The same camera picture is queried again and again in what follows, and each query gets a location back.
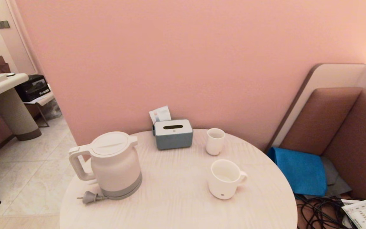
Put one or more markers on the white electric kettle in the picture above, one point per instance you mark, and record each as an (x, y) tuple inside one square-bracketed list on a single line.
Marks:
[(118, 163)]

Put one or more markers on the white ribbed mug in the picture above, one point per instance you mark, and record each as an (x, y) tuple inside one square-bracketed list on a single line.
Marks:
[(222, 187)]

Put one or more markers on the white paper packets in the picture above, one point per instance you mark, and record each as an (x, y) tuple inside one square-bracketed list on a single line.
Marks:
[(160, 114)]

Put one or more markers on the blue-grey tissue box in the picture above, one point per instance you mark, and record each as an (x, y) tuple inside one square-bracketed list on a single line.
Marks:
[(173, 139)]

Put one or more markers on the grey round kettle base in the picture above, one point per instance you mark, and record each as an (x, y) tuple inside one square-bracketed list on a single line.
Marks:
[(124, 196)]

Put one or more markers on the grey power plug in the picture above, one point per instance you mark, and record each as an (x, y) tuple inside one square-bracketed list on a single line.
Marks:
[(90, 197)]

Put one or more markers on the blue folded cloth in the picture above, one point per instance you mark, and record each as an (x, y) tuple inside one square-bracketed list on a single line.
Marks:
[(300, 171)]

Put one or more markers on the clear plastic bag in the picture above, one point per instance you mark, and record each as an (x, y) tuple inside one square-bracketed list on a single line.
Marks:
[(52, 109)]

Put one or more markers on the small white stool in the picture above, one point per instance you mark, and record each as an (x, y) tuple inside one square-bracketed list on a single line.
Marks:
[(43, 99)]

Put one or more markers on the beige sofa back panel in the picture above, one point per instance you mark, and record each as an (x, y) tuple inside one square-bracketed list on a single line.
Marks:
[(329, 76)]

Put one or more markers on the black box appliance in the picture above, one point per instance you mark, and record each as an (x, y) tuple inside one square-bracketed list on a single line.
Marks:
[(32, 89)]

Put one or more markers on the grey folded cloth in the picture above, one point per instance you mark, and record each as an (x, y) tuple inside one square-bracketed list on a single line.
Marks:
[(336, 186)]

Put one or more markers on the brown upholstered sofa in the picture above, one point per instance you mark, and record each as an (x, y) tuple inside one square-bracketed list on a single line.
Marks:
[(354, 140)]

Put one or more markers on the printed paper sheet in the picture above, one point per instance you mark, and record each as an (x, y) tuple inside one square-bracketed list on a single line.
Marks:
[(364, 216)]

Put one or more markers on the white pedestal counter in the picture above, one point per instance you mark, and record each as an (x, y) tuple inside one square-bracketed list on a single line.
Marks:
[(14, 111)]

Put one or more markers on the grey wall plate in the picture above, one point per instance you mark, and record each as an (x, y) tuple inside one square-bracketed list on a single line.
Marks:
[(3, 24)]

